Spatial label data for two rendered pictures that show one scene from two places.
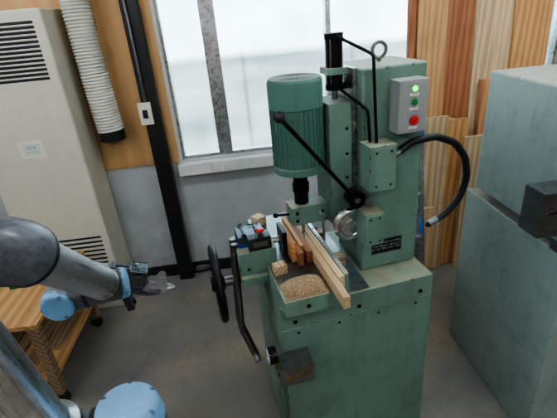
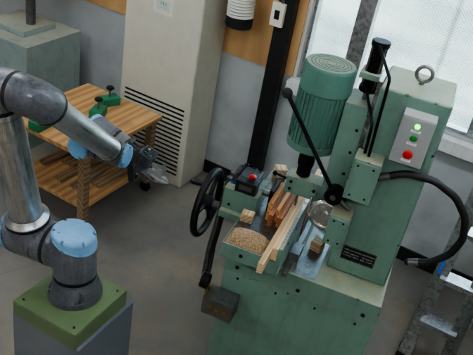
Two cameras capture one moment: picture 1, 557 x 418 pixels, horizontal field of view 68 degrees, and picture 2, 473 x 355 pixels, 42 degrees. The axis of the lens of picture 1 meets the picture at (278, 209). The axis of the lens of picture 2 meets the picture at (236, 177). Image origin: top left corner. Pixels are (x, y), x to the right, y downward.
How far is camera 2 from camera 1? 1.06 m
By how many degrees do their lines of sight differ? 25
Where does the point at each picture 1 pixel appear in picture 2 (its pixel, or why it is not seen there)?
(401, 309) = (338, 321)
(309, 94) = (328, 85)
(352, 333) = (284, 311)
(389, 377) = not seen: outside the picture
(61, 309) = (78, 151)
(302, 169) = (301, 145)
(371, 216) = (336, 218)
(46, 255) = (54, 113)
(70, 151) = (192, 21)
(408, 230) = (385, 256)
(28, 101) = not seen: outside the picture
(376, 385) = not seen: outside the picture
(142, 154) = (260, 51)
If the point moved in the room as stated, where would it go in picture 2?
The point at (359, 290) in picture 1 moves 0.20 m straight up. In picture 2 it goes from (303, 277) to (315, 232)
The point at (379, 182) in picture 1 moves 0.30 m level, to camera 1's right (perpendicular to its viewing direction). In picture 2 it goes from (352, 192) to (442, 234)
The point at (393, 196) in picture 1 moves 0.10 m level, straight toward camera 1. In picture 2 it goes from (378, 215) to (359, 223)
